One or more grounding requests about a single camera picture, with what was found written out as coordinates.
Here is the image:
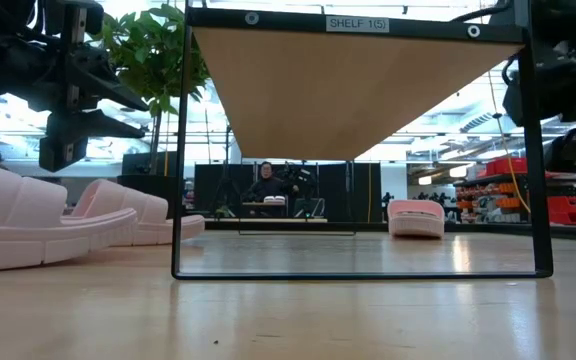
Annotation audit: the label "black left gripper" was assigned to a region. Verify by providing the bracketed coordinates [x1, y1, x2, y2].
[17, 0, 150, 173]

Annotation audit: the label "pink foam slide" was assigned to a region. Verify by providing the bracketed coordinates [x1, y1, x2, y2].
[386, 199, 447, 240]
[61, 178, 207, 248]
[0, 159, 140, 274]

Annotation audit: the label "white shelf label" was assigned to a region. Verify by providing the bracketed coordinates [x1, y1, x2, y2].
[325, 15, 391, 34]

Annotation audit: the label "black rectangular panel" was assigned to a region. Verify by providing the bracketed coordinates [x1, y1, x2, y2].
[121, 151, 180, 177]

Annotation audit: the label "green leafy plant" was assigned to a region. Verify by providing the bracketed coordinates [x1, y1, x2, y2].
[90, 2, 212, 176]

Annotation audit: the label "large red bin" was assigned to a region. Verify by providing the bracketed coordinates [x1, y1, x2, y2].
[476, 157, 530, 178]

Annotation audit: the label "black plant pot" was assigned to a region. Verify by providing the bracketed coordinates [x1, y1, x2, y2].
[116, 173, 180, 221]

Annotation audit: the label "red stacked bins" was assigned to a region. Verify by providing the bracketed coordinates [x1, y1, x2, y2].
[547, 195, 576, 226]

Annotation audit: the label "black storage rack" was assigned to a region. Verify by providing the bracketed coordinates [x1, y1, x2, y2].
[452, 157, 576, 227]

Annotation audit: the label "person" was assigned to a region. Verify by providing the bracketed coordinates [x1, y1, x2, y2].
[241, 160, 301, 204]

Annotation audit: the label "small wooden table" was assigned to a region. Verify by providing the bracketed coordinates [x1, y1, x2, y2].
[241, 200, 290, 219]

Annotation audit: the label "yellow hanging cable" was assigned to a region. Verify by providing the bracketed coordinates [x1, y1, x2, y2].
[486, 69, 533, 215]

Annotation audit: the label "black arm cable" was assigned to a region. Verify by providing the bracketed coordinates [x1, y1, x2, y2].
[450, 1, 515, 24]

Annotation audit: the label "black camera stand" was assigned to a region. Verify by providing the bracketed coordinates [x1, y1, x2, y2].
[381, 191, 395, 223]

